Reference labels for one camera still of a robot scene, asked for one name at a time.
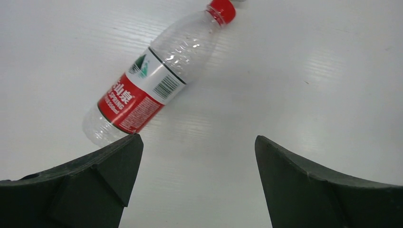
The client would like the red label bottle left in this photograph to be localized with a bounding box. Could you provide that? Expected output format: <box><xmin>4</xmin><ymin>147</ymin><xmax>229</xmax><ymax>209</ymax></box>
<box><xmin>82</xmin><ymin>0</ymin><xmax>236</xmax><ymax>147</ymax></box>

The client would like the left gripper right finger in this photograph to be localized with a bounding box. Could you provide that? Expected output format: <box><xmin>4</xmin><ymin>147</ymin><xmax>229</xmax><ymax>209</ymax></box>
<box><xmin>255</xmin><ymin>135</ymin><xmax>403</xmax><ymax>228</ymax></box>

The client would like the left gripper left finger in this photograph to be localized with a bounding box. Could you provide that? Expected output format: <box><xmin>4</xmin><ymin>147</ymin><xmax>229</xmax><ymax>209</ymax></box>
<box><xmin>0</xmin><ymin>134</ymin><xmax>144</xmax><ymax>228</ymax></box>

